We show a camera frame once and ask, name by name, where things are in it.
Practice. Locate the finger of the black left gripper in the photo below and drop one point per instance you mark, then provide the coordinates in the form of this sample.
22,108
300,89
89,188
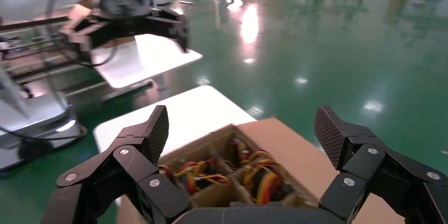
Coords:
171,23

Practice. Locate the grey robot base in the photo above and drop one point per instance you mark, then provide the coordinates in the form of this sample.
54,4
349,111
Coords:
35,117

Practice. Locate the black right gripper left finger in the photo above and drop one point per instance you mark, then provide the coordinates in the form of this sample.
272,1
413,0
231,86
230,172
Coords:
140,166

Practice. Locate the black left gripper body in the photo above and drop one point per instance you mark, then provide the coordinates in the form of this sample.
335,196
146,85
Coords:
122,3

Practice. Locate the cardboard box with dividers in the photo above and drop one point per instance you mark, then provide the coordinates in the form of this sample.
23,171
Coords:
297,152

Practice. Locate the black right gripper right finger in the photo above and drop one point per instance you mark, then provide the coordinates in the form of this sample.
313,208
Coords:
364,166

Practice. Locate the white table under box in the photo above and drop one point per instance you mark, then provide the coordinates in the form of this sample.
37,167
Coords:
196,110

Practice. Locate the white side table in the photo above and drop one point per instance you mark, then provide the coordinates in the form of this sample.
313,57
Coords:
147,58

